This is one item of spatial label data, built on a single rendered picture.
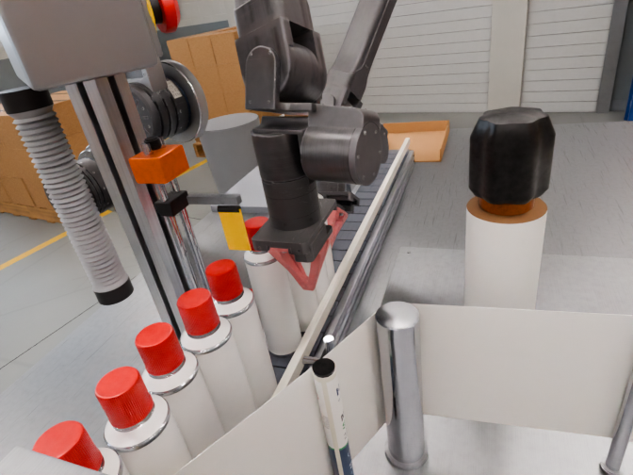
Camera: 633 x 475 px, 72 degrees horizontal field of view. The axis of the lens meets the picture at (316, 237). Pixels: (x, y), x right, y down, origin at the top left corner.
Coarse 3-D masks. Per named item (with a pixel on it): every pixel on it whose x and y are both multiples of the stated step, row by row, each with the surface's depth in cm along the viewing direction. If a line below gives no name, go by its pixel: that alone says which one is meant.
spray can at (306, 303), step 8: (304, 264) 60; (288, 272) 59; (296, 288) 61; (296, 296) 61; (304, 296) 62; (312, 296) 63; (296, 304) 62; (304, 304) 62; (312, 304) 63; (304, 312) 63; (312, 312) 63; (304, 320) 64; (304, 328) 64
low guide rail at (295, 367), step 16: (400, 160) 115; (384, 192) 98; (368, 224) 86; (352, 240) 80; (352, 256) 76; (336, 272) 72; (336, 288) 69; (320, 304) 65; (320, 320) 62; (304, 336) 59; (304, 352) 57; (288, 368) 55; (288, 384) 53
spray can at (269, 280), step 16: (256, 224) 53; (256, 256) 54; (272, 256) 54; (256, 272) 54; (272, 272) 54; (256, 288) 56; (272, 288) 55; (288, 288) 57; (256, 304) 58; (272, 304) 57; (288, 304) 58; (272, 320) 58; (288, 320) 59; (272, 336) 59; (288, 336) 60; (272, 352) 61; (288, 352) 61
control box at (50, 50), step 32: (0, 0) 28; (32, 0) 29; (64, 0) 30; (96, 0) 31; (128, 0) 32; (0, 32) 35; (32, 32) 29; (64, 32) 30; (96, 32) 31; (128, 32) 33; (32, 64) 30; (64, 64) 31; (96, 64) 32; (128, 64) 33
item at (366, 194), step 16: (384, 176) 113; (368, 192) 106; (368, 208) 98; (352, 224) 93; (336, 240) 88; (336, 256) 82; (352, 272) 79; (336, 304) 70; (320, 336) 64; (304, 368) 59
